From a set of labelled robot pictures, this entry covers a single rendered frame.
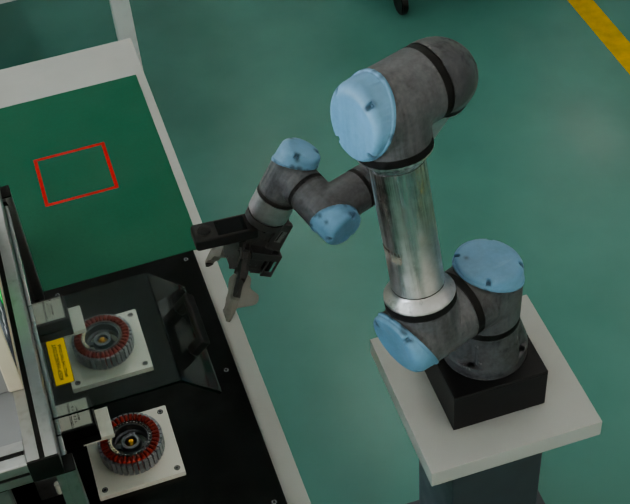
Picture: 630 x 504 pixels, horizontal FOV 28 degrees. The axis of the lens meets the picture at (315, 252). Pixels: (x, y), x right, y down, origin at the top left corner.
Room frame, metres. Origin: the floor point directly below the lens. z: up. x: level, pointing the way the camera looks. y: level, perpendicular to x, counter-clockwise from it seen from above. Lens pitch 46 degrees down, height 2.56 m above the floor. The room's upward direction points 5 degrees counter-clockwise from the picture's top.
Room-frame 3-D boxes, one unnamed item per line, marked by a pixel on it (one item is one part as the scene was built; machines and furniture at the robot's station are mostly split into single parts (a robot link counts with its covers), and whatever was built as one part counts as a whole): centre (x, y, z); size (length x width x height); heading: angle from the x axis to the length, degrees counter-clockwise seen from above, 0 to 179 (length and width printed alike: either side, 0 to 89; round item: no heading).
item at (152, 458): (1.28, 0.34, 0.80); 0.11 x 0.11 x 0.04
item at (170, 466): (1.28, 0.34, 0.78); 0.15 x 0.15 x 0.01; 15
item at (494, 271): (1.39, -0.28, 1.01); 0.13 x 0.12 x 0.14; 124
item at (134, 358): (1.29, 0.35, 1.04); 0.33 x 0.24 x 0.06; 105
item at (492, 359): (1.39, -0.28, 0.89); 0.15 x 0.15 x 0.10
